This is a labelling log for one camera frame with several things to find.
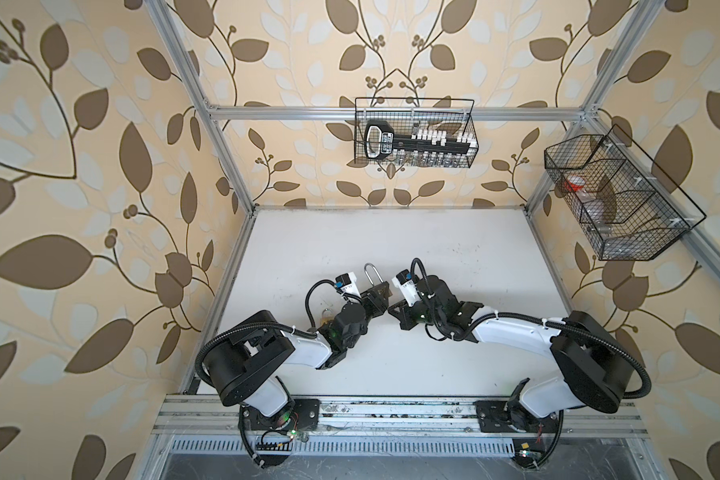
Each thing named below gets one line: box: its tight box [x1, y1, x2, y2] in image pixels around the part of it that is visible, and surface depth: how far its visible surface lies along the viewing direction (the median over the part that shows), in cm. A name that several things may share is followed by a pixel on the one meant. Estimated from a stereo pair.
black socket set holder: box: [363, 121, 478, 166], surface depth 86 cm
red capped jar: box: [564, 175, 586, 192], surface depth 84 cm
